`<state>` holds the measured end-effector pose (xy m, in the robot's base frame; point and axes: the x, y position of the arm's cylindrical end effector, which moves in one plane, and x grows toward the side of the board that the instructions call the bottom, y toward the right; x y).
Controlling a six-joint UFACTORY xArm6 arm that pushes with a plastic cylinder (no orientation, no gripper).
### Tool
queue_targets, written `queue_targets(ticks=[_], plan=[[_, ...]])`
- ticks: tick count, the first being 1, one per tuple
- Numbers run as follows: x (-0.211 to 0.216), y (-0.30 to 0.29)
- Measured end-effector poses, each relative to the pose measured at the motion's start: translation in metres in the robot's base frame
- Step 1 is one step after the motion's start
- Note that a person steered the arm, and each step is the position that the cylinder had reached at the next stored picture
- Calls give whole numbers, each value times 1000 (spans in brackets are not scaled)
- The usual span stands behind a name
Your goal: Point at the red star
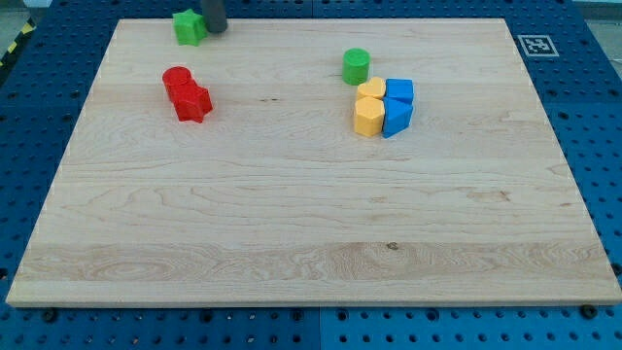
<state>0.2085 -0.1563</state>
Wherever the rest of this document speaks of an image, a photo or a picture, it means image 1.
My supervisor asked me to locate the red cylinder block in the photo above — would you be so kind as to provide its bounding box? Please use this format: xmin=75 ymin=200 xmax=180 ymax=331
xmin=161 ymin=66 xmax=195 ymax=102

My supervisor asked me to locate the blue cube block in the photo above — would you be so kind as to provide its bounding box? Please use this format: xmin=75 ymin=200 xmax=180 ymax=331
xmin=385 ymin=78 xmax=415 ymax=104

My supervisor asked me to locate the yellow heart block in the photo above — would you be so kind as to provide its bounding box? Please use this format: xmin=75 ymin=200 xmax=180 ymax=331
xmin=356 ymin=77 xmax=386 ymax=100

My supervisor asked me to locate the grey cylindrical pointer tool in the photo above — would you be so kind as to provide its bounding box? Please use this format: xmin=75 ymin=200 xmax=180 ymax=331
xmin=200 ymin=0 xmax=228 ymax=34

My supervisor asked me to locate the green star block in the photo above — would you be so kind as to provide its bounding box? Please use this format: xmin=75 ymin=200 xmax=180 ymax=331
xmin=172 ymin=9 xmax=208 ymax=46

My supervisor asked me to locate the yellow hexagon block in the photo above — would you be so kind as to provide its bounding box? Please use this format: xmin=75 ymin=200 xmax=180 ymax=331
xmin=354 ymin=97 xmax=385 ymax=137

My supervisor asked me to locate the white fiducial marker tag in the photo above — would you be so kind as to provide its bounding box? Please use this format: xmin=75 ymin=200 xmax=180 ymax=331
xmin=517 ymin=34 xmax=559 ymax=57

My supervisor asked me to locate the blue triangle block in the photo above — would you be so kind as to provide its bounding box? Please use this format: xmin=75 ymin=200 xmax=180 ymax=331
xmin=382 ymin=98 xmax=414 ymax=138

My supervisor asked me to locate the wooden board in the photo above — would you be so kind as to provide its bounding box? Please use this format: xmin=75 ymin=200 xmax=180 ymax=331
xmin=7 ymin=18 xmax=621 ymax=308

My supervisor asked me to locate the green cylinder block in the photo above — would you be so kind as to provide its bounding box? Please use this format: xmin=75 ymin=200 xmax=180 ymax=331
xmin=342 ymin=48 xmax=370 ymax=86

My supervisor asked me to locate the yellow black hazard tape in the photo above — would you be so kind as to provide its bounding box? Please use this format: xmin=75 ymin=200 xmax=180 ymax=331
xmin=1 ymin=17 xmax=36 ymax=69

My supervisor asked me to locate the red star block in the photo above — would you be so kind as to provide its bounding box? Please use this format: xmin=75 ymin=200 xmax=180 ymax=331
xmin=172 ymin=85 xmax=213 ymax=123

